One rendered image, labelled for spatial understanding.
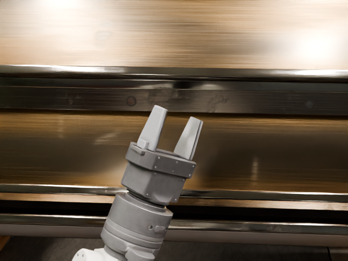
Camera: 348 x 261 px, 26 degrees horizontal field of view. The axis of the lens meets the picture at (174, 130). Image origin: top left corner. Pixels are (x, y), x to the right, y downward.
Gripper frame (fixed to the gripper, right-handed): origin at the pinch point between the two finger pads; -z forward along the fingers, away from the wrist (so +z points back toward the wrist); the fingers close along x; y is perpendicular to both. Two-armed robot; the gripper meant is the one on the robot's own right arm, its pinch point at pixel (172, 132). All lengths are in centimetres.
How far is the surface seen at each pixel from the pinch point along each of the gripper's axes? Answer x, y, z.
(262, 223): -45.2, 8.3, 13.3
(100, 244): -65, 65, 42
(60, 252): -55, 68, 46
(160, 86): -33.7, 36.4, -4.4
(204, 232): -39.2, 16.2, 19.3
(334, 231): -53, -3, 9
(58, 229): -23, 38, 30
